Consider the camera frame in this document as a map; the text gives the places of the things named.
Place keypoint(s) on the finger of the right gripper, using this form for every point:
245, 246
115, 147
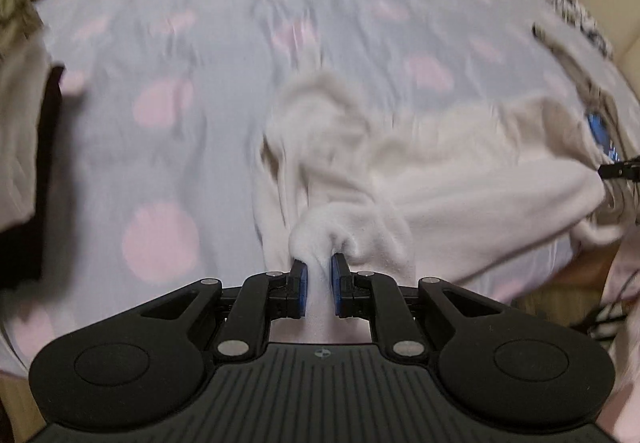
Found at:
628, 170

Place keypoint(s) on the folded white clothes stack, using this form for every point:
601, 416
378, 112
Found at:
24, 76

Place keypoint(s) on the white fleece garment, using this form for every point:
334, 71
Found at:
416, 195

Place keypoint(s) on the patterned black white cloth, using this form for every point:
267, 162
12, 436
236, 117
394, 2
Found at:
574, 13

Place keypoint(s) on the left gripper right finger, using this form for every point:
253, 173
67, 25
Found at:
386, 307

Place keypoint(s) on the polka dot bed sheet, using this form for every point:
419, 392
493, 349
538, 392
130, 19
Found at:
165, 105

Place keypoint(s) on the smartphone with lit screen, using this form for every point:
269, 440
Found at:
604, 137

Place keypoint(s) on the taupe thin garment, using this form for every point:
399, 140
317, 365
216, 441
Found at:
590, 92

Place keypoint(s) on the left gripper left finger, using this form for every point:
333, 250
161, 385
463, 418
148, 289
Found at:
249, 310

